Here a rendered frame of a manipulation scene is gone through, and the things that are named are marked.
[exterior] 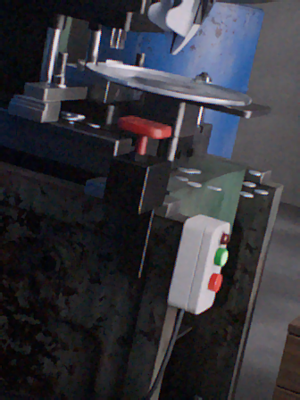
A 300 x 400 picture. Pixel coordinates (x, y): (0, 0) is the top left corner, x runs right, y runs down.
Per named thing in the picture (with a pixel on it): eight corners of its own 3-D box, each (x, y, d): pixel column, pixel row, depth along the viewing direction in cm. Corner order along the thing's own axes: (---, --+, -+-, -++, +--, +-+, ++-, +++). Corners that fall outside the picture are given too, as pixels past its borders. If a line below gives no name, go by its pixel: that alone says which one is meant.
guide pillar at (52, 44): (53, 87, 190) (68, 5, 188) (47, 88, 188) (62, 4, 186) (42, 85, 191) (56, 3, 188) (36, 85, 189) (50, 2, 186)
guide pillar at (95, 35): (94, 86, 206) (108, 10, 203) (89, 86, 204) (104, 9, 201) (84, 83, 206) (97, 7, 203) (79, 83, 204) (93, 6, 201)
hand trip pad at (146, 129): (164, 177, 160) (175, 126, 158) (148, 181, 154) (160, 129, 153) (121, 165, 162) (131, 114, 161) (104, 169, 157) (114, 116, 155)
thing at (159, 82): (217, 109, 172) (219, 104, 172) (54, 67, 182) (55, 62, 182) (270, 102, 198) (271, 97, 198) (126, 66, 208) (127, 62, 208)
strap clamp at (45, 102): (88, 117, 187) (100, 56, 185) (41, 122, 172) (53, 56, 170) (57, 108, 189) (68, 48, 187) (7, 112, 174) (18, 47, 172)
